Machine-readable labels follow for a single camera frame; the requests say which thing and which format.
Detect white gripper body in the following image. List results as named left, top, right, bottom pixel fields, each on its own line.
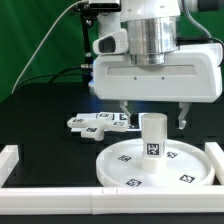
left=93, top=43, right=223, bottom=102

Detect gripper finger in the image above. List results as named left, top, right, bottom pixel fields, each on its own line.
left=120, top=100, right=134, bottom=124
left=178, top=102, right=191, bottom=130

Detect white cross table base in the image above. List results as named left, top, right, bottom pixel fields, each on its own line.
left=67, top=112, right=129, bottom=141

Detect white round table top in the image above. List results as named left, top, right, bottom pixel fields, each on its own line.
left=96, top=139, right=215, bottom=187

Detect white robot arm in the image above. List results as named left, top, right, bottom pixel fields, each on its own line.
left=89, top=0, right=224, bottom=128

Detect white marker sheet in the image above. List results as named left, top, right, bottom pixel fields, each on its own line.
left=67, top=112, right=141, bottom=132

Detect white right fence bar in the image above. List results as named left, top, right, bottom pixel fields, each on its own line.
left=205, top=142, right=224, bottom=186

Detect white fence bar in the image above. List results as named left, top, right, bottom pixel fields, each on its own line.
left=0, top=145, right=19, bottom=188
left=0, top=186, right=224, bottom=215
left=205, top=142, right=224, bottom=186

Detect white front fence bar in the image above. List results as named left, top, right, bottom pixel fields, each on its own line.
left=0, top=186, right=224, bottom=215

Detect white left fence bar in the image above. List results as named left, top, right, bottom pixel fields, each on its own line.
left=0, top=145, right=19, bottom=188

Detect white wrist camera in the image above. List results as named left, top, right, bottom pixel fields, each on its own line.
left=93, top=28, right=129, bottom=55

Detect black cable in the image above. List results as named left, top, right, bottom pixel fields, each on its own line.
left=15, top=65, right=94, bottom=90

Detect white cable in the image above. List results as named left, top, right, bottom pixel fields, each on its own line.
left=11, top=0, right=84, bottom=95

